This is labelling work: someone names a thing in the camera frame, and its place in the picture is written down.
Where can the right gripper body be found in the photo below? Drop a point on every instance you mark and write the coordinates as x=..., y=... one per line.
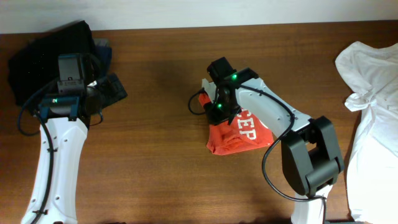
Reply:
x=216, y=115

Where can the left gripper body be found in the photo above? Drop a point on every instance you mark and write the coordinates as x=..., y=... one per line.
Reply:
x=109, y=90

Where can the orange red printed t-shirt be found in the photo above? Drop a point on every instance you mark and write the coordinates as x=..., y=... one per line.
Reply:
x=245, y=133

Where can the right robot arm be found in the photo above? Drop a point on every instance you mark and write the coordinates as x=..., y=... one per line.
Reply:
x=311, y=156

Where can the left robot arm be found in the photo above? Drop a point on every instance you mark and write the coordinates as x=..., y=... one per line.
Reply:
x=64, y=107

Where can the navy blue folded garment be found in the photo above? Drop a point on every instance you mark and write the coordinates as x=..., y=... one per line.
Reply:
x=100, y=59

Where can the black folded garment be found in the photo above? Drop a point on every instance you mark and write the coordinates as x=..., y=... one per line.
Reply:
x=37, y=64

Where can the white t-shirt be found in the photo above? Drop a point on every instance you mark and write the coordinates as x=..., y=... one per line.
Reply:
x=371, y=176

